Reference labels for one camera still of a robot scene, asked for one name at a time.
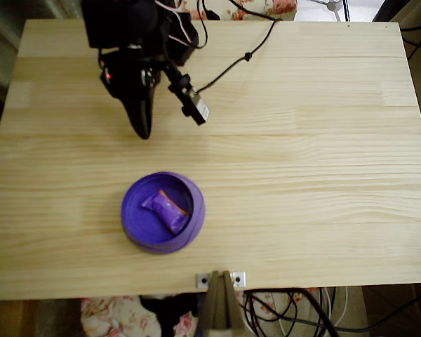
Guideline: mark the purple plastic bowl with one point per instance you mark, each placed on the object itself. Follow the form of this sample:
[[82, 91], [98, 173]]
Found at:
[[144, 228]]

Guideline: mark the brown camera stand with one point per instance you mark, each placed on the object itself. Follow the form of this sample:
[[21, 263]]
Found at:
[[217, 309]]

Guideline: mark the white stand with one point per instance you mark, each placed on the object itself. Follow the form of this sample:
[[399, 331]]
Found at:
[[331, 5]]

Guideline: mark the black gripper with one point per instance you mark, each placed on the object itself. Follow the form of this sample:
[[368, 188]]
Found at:
[[136, 102]]

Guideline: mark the purple orange candy wrapper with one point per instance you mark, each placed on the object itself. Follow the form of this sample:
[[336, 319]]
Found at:
[[166, 210]]

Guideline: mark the silver metal bracket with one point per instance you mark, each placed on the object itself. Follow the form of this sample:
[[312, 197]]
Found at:
[[240, 279]]

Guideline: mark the black wrist camera with label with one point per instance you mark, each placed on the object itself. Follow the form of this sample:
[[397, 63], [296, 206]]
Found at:
[[193, 105]]

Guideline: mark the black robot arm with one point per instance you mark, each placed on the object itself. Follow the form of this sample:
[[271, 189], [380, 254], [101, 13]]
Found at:
[[119, 21]]

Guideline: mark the black cloth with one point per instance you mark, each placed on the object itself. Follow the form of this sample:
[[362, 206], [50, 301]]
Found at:
[[168, 309]]

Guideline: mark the floral fabric cushion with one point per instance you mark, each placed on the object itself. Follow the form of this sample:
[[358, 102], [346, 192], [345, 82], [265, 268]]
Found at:
[[105, 316], [259, 7]]

